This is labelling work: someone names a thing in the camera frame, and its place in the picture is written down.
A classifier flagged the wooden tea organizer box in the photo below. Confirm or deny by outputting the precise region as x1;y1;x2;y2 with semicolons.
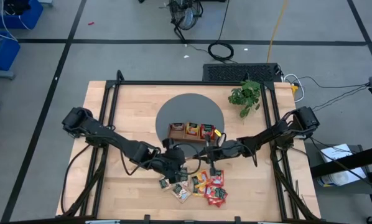
167;122;220;144

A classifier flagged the white round disc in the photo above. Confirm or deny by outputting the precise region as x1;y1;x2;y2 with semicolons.
316;167;368;188

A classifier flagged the black left camera cable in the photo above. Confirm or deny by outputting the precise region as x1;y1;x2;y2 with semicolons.
119;142;203;177

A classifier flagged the grey round woven placemat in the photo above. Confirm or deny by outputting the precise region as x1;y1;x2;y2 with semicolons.
155;93;226;158

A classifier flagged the black right camera cable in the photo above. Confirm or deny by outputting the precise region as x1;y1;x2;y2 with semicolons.
218;132;259;168

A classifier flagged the white looped cable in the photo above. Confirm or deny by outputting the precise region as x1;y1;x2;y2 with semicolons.
283;73;306;104

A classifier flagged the coiled black cable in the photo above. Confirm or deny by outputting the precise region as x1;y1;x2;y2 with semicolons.
207;0;236;63

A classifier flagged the orange mango tea bag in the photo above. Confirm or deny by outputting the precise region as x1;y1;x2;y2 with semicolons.
185;122;201;136
192;169;210;187
192;185;207;197

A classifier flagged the black perforated computer case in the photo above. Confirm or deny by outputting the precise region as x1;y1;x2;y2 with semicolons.
202;62;282;83

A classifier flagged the thin black cable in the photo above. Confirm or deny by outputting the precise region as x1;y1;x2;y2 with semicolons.
297;75;371;115

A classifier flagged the green plant in white pot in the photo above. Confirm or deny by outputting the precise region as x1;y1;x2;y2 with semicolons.
228;79;262;119

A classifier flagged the black left arm base cable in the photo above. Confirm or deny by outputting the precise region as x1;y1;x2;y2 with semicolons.
60;143;93;216

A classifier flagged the black camera cable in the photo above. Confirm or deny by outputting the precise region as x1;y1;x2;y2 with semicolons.
119;142;203;177
218;132;259;168

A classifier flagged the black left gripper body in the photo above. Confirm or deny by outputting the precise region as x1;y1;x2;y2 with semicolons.
160;146;190;184

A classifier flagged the black floor fan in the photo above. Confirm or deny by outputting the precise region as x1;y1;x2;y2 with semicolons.
168;0;205;32

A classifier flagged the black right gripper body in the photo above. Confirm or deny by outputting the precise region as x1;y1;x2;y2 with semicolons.
201;136;236;169

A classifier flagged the yellow hanging cord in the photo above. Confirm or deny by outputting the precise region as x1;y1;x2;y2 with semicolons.
266;0;289;63

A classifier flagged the grey side table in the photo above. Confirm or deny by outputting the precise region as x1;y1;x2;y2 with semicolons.
304;143;372;196

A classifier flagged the silver brown tea packet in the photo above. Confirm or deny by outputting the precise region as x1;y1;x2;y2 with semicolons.
172;183;192;204

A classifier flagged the blue plastic bin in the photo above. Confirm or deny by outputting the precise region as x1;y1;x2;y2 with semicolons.
0;0;45;30
0;30;21;72

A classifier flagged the white booklet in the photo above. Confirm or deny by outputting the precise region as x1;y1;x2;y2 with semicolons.
319;142;354;163

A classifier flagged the black metal bar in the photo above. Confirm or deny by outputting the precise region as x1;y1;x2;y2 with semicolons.
309;151;372;179

